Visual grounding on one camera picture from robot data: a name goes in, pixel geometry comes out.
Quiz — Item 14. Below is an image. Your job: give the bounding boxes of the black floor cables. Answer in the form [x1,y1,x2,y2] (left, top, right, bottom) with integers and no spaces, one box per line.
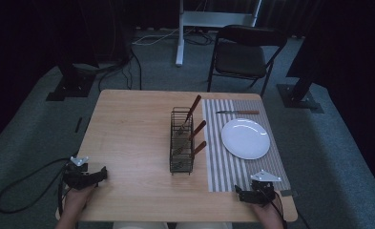
[96,31,215,93]

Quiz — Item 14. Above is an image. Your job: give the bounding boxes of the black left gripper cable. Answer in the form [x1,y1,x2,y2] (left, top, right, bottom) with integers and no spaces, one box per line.
[0,156,78,218]

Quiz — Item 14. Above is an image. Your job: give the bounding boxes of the fork with wooden handle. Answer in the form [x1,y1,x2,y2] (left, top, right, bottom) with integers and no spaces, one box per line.
[175,94,202,136]

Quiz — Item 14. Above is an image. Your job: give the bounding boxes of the black folding chair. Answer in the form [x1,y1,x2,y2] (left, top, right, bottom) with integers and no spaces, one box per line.
[206,24,288,98]

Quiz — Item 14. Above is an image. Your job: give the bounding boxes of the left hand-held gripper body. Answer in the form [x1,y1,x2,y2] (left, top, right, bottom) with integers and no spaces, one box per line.
[62,156,97,192]

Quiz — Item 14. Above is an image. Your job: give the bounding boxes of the person's left hand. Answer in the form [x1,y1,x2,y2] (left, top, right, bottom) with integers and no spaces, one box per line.
[62,183,97,215]

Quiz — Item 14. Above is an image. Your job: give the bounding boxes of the person's right hand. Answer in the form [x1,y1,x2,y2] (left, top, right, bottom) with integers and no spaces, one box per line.
[251,194,285,225]

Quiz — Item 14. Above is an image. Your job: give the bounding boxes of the white floor cable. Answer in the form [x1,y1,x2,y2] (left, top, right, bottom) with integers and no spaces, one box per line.
[132,27,197,47]

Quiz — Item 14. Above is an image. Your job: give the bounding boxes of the knife with wooden handle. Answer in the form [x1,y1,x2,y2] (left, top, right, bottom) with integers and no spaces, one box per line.
[215,109,260,115]

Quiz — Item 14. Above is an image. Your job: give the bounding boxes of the wooden handled utensil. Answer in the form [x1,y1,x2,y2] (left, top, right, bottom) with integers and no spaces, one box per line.
[172,140,208,170]

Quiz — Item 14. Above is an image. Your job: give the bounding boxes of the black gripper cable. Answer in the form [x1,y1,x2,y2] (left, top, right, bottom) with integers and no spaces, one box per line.
[0,156,78,218]
[270,190,311,229]

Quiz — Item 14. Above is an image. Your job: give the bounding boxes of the white metal desk frame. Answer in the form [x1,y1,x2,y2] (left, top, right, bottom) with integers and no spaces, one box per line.
[175,0,263,68]

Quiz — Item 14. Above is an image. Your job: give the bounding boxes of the black wire cutlery rack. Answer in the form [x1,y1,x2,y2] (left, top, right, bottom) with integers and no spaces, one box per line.
[169,106,196,177]

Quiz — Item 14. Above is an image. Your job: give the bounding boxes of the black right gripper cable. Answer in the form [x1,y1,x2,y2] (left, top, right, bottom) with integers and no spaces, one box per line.
[270,190,311,229]

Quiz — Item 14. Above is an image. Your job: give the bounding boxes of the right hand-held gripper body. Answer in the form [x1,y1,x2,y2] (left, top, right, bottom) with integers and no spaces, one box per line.
[245,169,283,205]

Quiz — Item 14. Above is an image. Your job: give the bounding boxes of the person's legs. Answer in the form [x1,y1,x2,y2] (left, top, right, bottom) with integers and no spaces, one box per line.
[112,220,235,229]

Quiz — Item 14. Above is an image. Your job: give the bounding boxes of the small black floor strip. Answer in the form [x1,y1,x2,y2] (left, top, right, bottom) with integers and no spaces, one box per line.
[73,116,84,135]

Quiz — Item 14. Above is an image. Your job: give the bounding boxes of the white round plate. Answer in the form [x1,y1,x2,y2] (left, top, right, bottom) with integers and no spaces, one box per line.
[220,117,272,161]

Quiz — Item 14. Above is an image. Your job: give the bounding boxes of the grey striped placemat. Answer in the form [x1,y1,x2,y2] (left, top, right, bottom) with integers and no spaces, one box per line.
[201,97,292,194]

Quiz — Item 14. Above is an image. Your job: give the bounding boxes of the black stand with base plate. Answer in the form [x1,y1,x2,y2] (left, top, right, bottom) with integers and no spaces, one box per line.
[45,47,101,102]
[276,31,325,115]

